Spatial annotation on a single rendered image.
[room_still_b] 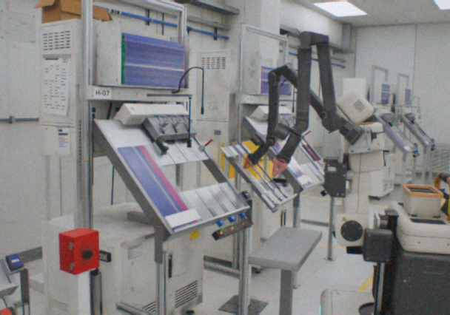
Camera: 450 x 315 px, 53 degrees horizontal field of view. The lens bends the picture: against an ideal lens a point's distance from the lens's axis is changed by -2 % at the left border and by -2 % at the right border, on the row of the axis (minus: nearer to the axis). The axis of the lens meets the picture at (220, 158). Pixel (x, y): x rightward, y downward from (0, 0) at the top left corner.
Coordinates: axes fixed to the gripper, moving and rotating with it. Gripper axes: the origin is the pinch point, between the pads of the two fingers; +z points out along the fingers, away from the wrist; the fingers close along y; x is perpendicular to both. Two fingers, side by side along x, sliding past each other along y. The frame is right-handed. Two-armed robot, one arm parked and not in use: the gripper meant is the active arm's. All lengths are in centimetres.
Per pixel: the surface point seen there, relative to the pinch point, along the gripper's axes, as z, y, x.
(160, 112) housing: 3, 34, -50
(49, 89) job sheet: 27, 72, -91
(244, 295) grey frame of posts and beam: 49, 11, 56
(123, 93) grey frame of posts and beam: 2, 58, -61
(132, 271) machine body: 56, 69, 11
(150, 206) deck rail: 16, 80, -1
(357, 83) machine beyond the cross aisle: -47, -423, -60
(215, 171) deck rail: 11.5, 11.1, -8.3
